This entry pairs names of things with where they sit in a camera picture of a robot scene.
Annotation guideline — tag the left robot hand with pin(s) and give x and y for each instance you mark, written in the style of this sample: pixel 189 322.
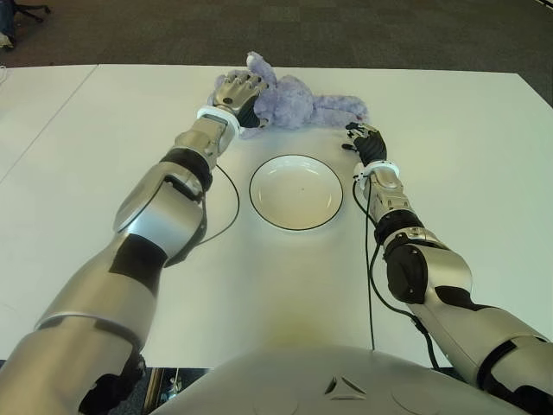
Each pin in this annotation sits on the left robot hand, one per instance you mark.
pixel 233 91

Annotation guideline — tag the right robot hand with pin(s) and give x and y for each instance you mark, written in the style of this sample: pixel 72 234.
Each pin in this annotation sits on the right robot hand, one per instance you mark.
pixel 371 147

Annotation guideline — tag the purple plush doll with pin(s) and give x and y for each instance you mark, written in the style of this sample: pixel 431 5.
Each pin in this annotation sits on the purple plush doll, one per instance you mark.
pixel 294 104

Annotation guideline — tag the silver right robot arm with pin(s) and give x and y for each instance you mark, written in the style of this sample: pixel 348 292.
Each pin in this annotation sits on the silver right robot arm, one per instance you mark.
pixel 449 276

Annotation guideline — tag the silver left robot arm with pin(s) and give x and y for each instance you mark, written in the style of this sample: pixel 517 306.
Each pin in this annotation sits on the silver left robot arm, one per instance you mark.
pixel 160 216

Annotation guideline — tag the white plate black rim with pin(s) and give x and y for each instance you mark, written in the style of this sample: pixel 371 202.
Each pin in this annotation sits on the white plate black rim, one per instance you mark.
pixel 298 194

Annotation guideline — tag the black office chair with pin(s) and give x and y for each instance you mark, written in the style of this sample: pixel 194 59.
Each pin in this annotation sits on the black office chair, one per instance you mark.
pixel 32 10

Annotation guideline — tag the silver robot torso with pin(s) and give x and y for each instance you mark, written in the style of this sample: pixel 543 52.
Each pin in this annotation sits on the silver robot torso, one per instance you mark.
pixel 337 380

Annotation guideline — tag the chrome stand under table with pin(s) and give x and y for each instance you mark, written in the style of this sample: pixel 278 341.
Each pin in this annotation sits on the chrome stand under table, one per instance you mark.
pixel 173 384

